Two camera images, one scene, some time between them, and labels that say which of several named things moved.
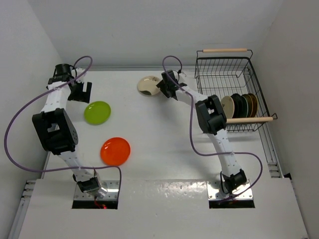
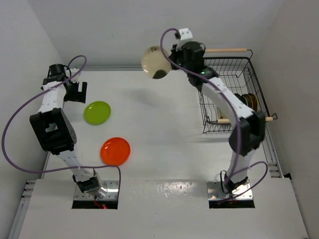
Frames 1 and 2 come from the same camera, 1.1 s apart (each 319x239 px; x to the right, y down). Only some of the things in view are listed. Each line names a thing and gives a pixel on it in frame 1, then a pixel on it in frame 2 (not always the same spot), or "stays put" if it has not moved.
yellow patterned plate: [250, 104] stays put
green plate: [97, 112] stays put
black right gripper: [162, 85] → [176, 53]
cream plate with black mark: [146, 85] → [154, 62]
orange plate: [115, 151] stays put
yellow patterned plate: [254, 104] stays put
